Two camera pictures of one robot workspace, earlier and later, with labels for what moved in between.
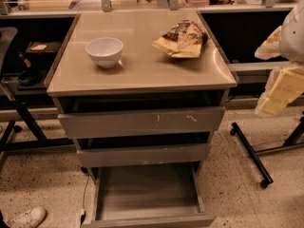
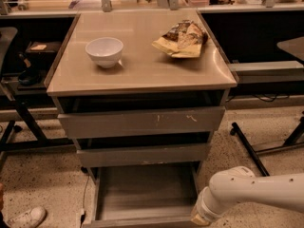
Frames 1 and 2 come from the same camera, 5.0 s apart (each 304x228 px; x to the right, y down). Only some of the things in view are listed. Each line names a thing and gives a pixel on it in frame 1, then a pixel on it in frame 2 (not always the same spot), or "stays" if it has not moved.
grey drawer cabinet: [141, 91] stays
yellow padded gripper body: [293, 38] → [202, 209]
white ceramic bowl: [104, 51] stays
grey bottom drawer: [150, 196] stays
